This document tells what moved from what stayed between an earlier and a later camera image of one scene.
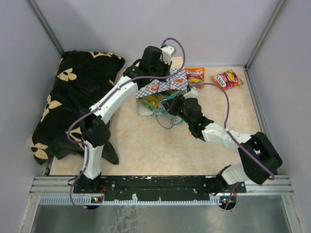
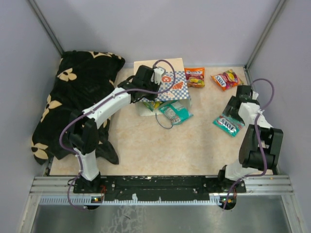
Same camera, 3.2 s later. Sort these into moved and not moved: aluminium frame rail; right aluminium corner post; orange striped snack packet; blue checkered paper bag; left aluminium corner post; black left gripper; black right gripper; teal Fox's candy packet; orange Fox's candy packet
Moved: black right gripper; blue checkered paper bag; teal Fox's candy packet; black left gripper
Not moved: orange Fox's candy packet; right aluminium corner post; aluminium frame rail; left aluminium corner post; orange striped snack packet
